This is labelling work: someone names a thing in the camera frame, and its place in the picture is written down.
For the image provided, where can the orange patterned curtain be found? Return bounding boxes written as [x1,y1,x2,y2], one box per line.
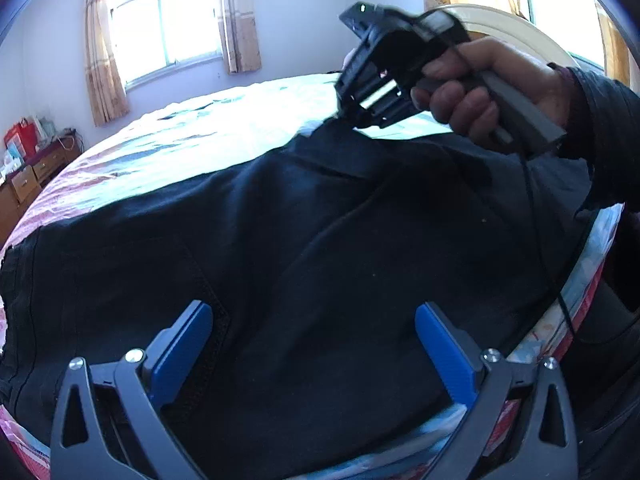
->
[594,0,632,92]

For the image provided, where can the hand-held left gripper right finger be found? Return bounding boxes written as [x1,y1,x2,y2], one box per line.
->
[415,301,581,480]

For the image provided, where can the cream curved headboard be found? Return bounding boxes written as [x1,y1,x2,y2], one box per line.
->
[425,4,582,69]

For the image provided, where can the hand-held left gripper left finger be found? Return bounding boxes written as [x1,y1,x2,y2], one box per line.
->
[50,300,216,480]

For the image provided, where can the bed with pink blue cover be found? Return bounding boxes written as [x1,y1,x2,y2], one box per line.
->
[0,72,628,480]

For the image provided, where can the white framed window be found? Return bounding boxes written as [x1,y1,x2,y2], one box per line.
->
[106,0,224,87]

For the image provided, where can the brown wooden cabinet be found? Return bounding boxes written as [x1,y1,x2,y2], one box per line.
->
[0,136,84,251]

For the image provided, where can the person's right hand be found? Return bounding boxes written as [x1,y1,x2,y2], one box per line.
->
[410,37,572,148]

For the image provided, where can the person's right forearm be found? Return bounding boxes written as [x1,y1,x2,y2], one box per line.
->
[547,62,640,211]

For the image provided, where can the red gift bag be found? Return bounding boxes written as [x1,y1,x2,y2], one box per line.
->
[4,119,39,158]

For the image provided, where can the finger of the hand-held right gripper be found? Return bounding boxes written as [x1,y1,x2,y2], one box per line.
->
[333,47,386,123]
[357,85,418,131]

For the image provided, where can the person's dark clothing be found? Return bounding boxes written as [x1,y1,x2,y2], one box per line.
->
[562,200,640,480]

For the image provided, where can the black pants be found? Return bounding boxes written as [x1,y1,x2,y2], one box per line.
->
[0,122,626,480]

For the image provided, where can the beige patterned curtain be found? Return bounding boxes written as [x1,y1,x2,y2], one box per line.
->
[82,0,131,127]
[216,0,263,75]

